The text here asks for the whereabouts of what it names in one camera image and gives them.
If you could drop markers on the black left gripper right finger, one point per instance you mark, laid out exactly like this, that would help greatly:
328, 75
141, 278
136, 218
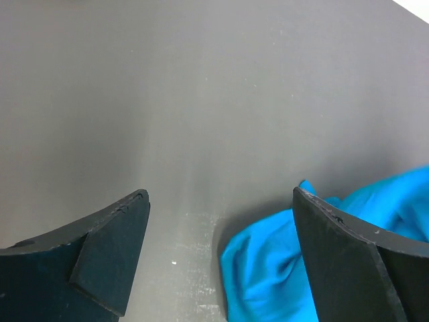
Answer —
358, 271

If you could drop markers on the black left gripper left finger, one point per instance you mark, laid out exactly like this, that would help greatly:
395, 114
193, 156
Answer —
83, 271

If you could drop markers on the blue t shirt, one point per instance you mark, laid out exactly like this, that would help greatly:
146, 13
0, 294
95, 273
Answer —
262, 266

